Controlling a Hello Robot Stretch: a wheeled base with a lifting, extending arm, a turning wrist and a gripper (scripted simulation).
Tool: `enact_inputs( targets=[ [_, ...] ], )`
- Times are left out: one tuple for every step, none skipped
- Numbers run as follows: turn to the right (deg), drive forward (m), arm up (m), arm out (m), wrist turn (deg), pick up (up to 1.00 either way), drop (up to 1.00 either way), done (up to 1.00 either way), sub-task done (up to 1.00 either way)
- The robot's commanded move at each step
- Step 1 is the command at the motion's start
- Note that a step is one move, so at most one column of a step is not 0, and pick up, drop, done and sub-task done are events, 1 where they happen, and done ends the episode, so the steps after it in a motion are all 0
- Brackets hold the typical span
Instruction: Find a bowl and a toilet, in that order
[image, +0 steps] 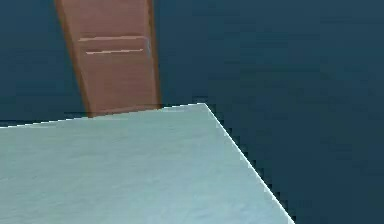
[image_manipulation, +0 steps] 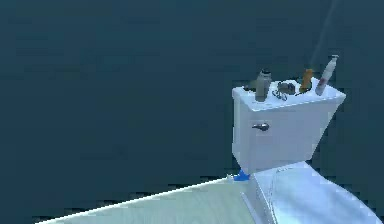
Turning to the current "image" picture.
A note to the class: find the brown wooden room door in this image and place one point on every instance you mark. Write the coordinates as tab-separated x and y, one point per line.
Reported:
115	73

